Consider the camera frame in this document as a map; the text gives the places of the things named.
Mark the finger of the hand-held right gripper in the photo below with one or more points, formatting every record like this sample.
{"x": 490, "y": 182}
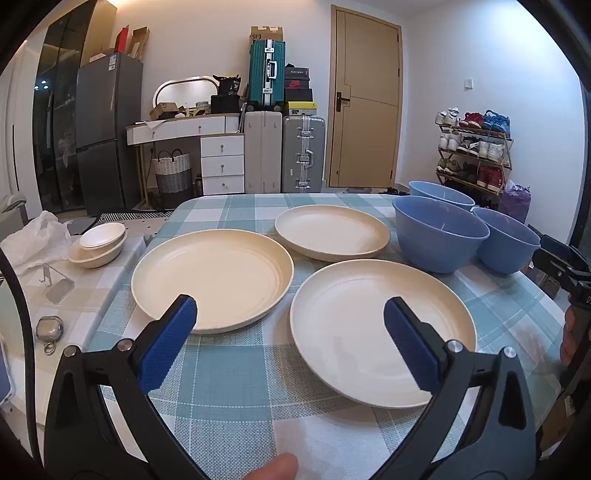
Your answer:
{"x": 565, "y": 251}
{"x": 554, "y": 270}

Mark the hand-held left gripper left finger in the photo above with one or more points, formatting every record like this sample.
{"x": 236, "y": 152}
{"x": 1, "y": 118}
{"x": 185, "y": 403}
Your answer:
{"x": 168, "y": 341}

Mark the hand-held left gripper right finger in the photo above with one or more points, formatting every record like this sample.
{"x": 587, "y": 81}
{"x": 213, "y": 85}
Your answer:
{"x": 408, "y": 341}

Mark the large off-white plate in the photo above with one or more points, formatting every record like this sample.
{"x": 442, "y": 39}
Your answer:
{"x": 351, "y": 323}

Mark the large cream plate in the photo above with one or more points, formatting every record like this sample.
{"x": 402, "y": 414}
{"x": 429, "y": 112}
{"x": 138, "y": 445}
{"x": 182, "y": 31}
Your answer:
{"x": 217, "y": 272}

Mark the large blue bowl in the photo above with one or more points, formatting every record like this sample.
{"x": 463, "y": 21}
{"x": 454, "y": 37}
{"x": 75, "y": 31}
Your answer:
{"x": 438, "y": 244}

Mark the small cream plate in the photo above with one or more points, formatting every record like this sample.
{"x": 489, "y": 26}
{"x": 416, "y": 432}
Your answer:
{"x": 330, "y": 230}

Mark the person's right hand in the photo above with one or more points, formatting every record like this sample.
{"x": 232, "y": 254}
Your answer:
{"x": 571, "y": 337}

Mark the person's left hand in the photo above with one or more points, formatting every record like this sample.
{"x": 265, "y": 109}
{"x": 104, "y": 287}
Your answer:
{"x": 272, "y": 468}

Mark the purple bag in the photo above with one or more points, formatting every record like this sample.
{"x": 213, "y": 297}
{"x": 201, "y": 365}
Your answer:
{"x": 516, "y": 205}

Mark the teal checked tablecloth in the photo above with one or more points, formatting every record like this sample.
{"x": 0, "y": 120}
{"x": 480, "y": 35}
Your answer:
{"x": 231, "y": 392}

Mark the pale checked cloth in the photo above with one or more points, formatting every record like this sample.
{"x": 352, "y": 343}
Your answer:
{"x": 99, "y": 295}

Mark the beige shallow bowl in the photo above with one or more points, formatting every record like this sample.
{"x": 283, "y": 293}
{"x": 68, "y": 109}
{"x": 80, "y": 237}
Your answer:
{"x": 94, "y": 259}

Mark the clear earbuds case with keyring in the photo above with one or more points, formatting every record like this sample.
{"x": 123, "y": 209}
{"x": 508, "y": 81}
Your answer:
{"x": 49, "y": 327}

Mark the clear acrylic stand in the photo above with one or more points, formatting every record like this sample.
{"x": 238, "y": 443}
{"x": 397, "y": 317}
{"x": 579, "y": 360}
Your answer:
{"x": 57, "y": 286}

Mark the small white bowl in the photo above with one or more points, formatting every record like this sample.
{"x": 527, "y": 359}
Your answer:
{"x": 102, "y": 236}

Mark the shoe rack with shoes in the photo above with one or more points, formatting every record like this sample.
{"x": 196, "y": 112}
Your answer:
{"x": 491, "y": 150}

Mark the striped rug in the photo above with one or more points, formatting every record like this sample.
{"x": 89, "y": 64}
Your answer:
{"x": 134, "y": 215}

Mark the wooden shoe rack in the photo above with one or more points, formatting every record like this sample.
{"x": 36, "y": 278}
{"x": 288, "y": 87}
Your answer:
{"x": 475, "y": 156}

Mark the woven laundry basket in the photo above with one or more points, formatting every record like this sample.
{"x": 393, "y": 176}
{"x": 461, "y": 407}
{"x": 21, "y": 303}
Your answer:
{"x": 173, "y": 180}

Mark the pale blue phone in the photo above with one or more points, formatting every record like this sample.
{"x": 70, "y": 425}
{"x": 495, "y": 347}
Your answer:
{"x": 5, "y": 374}

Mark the white plastic bag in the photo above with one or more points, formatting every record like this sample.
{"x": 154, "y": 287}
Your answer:
{"x": 32, "y": 240}

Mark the white dressing table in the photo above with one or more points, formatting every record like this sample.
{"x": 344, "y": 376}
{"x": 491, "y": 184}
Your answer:
{"x": 221, "y": 157}

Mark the beige suitcase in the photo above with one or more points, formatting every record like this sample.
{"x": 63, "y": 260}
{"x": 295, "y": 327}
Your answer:
{"x": 262, "y": 152}

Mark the grey refrigerator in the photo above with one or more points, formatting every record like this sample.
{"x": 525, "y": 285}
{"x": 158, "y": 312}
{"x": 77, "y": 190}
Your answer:
{"x": 108, "y": 138}

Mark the silver suitcase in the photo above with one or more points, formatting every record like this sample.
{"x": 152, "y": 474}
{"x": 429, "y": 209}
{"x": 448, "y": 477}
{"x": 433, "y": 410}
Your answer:
{"x": 302, "y": 154}

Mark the small cardboard box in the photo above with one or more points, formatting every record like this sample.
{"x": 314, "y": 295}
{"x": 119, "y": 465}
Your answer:
{"x": 162, "y": 111}

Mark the wooden door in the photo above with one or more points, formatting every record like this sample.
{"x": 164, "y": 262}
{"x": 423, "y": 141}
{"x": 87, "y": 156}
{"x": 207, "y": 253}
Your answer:
{"x": 364, "y": 115}

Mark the oval mirror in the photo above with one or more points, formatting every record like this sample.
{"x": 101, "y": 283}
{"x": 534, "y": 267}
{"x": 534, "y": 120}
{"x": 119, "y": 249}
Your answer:
{"x": 184, "y": 92}

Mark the dark glass cabinet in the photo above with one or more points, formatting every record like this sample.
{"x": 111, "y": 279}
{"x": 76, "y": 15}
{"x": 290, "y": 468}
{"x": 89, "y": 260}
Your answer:
{"x": 60, "y": 115}

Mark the black paper bag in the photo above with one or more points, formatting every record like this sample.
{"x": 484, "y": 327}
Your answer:
{"x": 230, "y": 86}

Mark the plain black shoebox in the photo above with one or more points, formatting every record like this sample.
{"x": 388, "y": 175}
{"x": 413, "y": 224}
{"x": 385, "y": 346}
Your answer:
{"x": 298, "y": 95}

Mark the red and black shoebox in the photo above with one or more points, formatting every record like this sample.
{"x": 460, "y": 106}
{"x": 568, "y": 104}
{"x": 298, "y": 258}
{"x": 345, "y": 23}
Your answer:
{"x": 298, "y": 84}

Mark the teal suitcase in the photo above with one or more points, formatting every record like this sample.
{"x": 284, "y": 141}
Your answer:
{"x": 267, "y": 74}

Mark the black shoebox with label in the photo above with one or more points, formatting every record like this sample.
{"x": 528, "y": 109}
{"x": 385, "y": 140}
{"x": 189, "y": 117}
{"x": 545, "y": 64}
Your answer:
{"x": 296, "y": 72}

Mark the tall cardboard box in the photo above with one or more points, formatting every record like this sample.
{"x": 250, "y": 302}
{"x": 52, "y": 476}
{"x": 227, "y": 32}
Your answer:
{"x": 141, "y": 44}

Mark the red box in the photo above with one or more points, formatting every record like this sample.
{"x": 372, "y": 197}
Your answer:
{"x": 122, "y": 41}

